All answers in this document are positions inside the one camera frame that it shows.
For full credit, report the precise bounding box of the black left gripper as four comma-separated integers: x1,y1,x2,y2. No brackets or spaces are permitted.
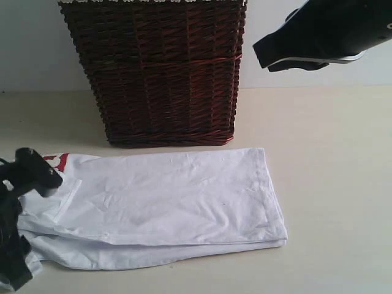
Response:
0,147,64,246

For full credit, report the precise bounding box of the white t-shirt red print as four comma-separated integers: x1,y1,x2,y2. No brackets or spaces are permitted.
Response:
17,148,288,277

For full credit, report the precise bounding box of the dark red wicker basket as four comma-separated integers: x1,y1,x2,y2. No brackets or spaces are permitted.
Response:
58,1,247,148

